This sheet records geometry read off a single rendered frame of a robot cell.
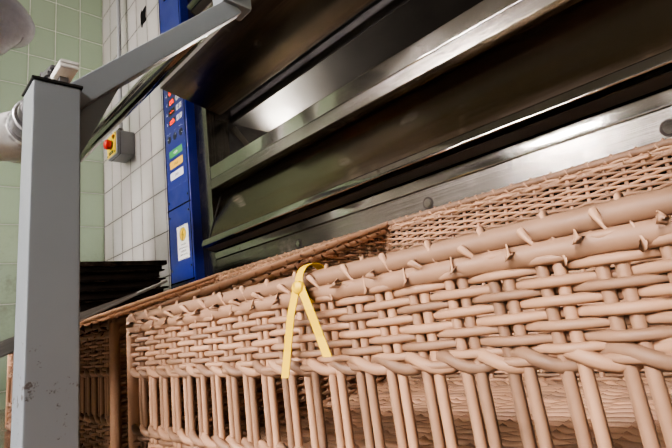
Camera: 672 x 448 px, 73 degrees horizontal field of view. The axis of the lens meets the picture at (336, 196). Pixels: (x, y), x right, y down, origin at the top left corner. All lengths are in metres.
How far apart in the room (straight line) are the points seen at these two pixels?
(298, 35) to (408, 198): 0.53
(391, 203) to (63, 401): 0.62
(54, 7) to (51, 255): 2.20
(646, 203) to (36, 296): 0.42
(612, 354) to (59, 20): 2.51
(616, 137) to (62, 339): 0.67
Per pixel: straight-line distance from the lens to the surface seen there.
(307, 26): 1.16
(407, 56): 0.92
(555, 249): 0.21
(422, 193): 0.84
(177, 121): 1.60
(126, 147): 1.98
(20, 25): 1.74
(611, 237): 0.20
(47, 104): 0.51
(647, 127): 0.72
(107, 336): 0.61
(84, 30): 2.59
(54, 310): 0.46
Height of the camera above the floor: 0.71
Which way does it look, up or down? 14 degrees up
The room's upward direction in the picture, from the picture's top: 8 degrees counter-clockwise
